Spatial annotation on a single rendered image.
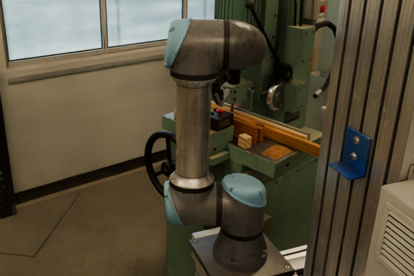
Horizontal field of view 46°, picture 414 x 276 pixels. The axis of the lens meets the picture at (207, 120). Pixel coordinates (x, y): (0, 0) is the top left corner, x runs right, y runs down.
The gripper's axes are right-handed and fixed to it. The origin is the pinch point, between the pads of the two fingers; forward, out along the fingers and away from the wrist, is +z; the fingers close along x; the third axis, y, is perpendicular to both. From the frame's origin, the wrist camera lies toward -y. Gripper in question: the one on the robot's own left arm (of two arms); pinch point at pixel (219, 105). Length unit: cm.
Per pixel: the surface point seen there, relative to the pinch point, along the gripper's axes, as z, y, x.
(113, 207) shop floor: 102, -32, 107
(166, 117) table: 13.3, -6.5, 30.9
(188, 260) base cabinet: 69, -39, 15
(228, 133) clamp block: 10.5, -3.8, -3.4
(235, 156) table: 16.3, -8.2, -8.4
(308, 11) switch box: -4, 54, -5
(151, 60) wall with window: 60, 55, 132
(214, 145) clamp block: 8.6, -11.6, -3.5
